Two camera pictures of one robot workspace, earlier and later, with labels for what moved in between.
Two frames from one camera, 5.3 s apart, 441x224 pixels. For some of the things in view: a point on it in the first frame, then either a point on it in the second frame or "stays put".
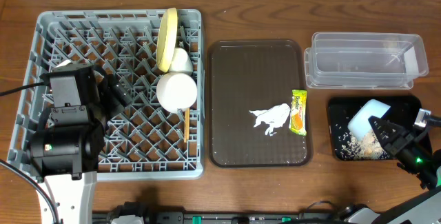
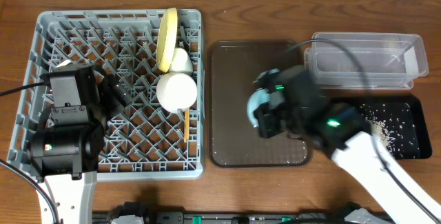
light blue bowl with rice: x=360 y=125 → x=260 y=96
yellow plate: x=167 y=39 stays put
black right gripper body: x=415 y=159 → x=284 y=118
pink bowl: x=176 y=92 stays put
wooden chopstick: x=186 y=125 stays put
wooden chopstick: x=187 y=123 stays put
